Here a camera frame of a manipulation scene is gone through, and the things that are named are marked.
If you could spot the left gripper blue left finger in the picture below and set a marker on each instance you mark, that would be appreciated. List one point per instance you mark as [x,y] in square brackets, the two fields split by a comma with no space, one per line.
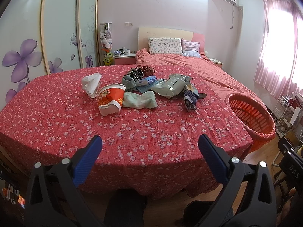
[84,159]

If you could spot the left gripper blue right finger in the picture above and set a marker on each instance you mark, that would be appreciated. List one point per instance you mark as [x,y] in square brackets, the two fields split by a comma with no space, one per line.
[216,158]

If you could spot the snack wrapper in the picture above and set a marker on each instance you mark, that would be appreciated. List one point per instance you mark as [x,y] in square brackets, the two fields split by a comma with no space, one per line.
[191,96]

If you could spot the red instant noodle cup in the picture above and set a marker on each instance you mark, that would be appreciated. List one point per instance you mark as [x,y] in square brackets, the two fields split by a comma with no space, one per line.
[110,99]

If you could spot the light green sock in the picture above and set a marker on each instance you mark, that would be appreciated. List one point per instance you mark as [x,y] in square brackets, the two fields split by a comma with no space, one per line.
[136,101]

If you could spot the white tissue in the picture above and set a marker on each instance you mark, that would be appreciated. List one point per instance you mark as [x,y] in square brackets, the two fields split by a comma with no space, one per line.
[90,84]

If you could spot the grey sock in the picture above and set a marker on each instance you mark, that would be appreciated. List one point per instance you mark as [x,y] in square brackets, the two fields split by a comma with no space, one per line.
[128,82]

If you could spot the blue tissue pack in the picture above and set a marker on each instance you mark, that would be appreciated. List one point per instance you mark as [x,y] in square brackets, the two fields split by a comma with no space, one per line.
[146,81]

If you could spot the black daisy scrunchie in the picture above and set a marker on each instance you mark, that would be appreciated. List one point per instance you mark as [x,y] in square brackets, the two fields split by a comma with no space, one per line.
[136,74]

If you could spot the red plaid scrunchie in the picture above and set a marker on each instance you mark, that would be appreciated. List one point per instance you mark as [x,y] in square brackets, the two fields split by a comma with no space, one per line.
[147,70]

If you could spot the orange plastic laundry basket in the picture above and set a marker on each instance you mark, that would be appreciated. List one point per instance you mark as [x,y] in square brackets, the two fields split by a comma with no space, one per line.
[255,118]

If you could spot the red floral tablecloth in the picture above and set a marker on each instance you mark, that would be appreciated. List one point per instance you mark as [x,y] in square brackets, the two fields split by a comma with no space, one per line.
[154,151]

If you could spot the bed with salmon duvet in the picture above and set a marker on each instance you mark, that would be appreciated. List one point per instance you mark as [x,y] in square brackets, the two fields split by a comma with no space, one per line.
[220,81]

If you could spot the right side nightstand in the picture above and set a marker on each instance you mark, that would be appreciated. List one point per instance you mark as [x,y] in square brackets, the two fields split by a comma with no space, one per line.
[216,62]

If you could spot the pink curtain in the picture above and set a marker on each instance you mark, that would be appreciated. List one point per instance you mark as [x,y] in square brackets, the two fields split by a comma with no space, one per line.
[279,69]

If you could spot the green plush toy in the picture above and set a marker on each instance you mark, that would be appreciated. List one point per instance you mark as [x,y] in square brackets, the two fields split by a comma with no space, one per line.
[108,58]

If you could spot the pink striped pillow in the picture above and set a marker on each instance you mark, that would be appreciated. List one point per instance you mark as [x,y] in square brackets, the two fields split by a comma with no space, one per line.
[190,49]

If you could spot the pink white nightstand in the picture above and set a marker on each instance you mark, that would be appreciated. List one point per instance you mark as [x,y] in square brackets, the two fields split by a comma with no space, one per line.
[125,59]

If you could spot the white floral pillow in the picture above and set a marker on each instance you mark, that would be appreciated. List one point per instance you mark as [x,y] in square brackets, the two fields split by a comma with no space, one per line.
[165,45]

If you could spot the plush toy display tube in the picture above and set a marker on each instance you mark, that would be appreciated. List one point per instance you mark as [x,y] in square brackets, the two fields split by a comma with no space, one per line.
[105,37]

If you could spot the sliding wardrobe with flowers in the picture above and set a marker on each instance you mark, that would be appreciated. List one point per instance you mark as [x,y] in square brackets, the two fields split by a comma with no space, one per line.
[41,37]

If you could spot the beige pink headboard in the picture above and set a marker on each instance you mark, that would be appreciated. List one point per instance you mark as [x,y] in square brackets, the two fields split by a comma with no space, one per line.
[145,32]

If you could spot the white wire rack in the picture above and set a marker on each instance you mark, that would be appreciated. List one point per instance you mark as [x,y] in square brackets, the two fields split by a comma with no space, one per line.
[282,115]

